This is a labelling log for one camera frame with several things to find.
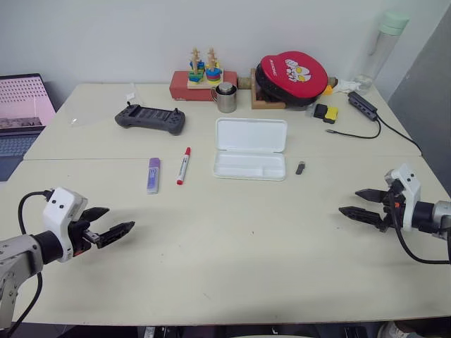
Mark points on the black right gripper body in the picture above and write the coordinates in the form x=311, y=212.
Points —
x=391, y=218

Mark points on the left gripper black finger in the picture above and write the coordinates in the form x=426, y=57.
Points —
x=116, y=233
x=95, y=213

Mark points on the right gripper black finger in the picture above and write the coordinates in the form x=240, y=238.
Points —
x=371, y=195
x=363, y=214

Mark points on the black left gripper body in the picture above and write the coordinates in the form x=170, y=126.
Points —
x=79, y=232

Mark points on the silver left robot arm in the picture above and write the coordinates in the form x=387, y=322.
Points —
x=21, y=250

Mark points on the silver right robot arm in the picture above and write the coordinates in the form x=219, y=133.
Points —
x=435, y=214

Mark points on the white plastic case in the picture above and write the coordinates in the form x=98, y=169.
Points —
x=248, y=141

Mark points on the purple glue stick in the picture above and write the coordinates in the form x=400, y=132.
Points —
x=154, y=176

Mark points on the black usb stick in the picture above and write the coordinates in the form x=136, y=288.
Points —
x=300, y=168

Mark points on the yellow and black block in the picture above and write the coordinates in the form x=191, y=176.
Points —
x=332, y=115

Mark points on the grey usb hub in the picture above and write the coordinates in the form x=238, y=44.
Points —
x=363, y=105

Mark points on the red whiteboard marker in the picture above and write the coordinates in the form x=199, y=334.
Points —
x=183, y=167

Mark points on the small black block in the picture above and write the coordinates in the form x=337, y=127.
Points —
x=320, y=112

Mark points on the grey game controller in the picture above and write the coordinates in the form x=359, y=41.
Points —
x=151, y=118

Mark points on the crumpled white tissue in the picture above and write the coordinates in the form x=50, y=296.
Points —
x=349, y=85

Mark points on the small yellow toy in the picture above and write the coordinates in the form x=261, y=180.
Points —
x=328, y=91

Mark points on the grey partition panel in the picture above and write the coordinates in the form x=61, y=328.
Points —
x=430, y=88

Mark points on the open laptop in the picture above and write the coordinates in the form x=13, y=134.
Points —
x=21, y=102

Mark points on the clear bottle green lid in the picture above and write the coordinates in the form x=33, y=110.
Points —
x=380, y=53

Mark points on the wooden tray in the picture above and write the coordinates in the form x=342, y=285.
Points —
x=259, y=104

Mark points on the red cardboard box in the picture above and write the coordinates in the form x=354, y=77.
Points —
x=179, y=86

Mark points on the wooden colourful stacking toy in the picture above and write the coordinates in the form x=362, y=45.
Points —
x=197, y=79

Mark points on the brown cork cylinder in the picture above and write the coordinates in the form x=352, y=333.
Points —
x=245, y=82

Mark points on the steel mug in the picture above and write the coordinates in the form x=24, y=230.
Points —
x=225, y=102

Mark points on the steel cylinder weight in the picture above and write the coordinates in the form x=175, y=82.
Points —
x=227, y=88

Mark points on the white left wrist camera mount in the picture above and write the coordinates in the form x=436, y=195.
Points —
x=58, y=211

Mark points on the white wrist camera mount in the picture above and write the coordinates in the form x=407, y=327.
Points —
x=58, y=211
x=410, y=186

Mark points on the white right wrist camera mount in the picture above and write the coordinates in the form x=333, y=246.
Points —
x=410, y=186

